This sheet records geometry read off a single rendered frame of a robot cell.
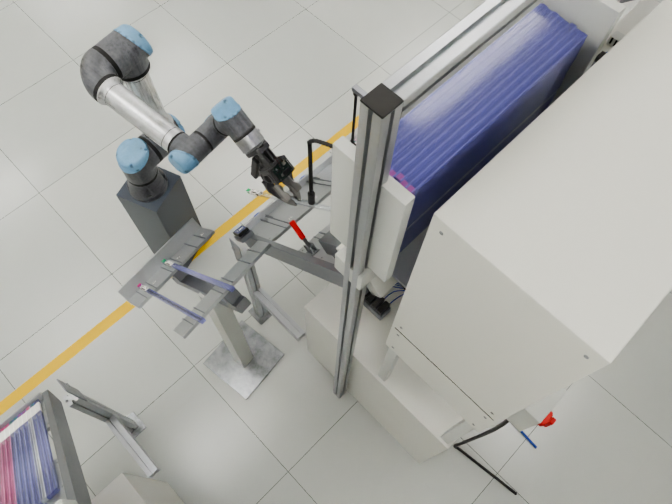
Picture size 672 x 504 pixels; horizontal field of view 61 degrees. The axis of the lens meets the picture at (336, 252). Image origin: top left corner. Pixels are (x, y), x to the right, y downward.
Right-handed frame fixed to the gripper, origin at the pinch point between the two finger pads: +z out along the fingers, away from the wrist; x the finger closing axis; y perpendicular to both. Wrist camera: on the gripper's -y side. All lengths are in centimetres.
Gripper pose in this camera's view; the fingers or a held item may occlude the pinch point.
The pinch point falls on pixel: (294, 200)
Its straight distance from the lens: 173.8
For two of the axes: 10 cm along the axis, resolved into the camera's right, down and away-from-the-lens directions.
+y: 5.0, 0.5, -8.7
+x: 6.5, -6.9, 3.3
